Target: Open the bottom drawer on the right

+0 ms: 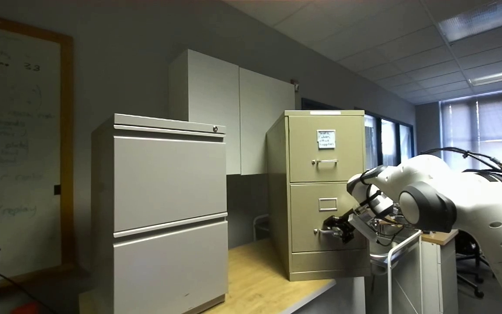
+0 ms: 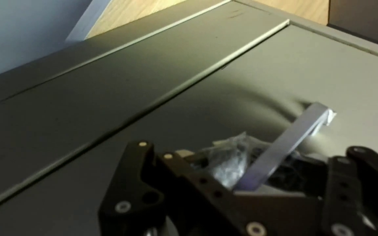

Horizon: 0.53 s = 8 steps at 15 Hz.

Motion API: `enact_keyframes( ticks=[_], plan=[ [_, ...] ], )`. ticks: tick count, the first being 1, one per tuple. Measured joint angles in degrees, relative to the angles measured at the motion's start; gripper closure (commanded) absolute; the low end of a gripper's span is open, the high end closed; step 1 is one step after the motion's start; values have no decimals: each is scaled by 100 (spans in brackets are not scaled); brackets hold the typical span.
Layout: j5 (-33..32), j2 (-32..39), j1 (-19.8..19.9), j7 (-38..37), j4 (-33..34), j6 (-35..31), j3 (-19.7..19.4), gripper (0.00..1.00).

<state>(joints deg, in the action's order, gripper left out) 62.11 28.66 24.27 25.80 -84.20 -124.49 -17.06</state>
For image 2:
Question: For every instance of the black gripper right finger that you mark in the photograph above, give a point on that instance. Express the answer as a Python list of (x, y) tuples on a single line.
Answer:
[(363, 191)]

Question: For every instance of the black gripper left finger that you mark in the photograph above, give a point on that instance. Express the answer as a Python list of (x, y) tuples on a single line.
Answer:
[(153, 204)]

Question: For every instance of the grey plain drawer front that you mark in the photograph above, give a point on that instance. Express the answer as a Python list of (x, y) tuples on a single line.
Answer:
[(88, 95)]

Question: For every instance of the crumpled clear plastic film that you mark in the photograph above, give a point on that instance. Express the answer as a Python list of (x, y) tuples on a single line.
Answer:
[(228, 161)]

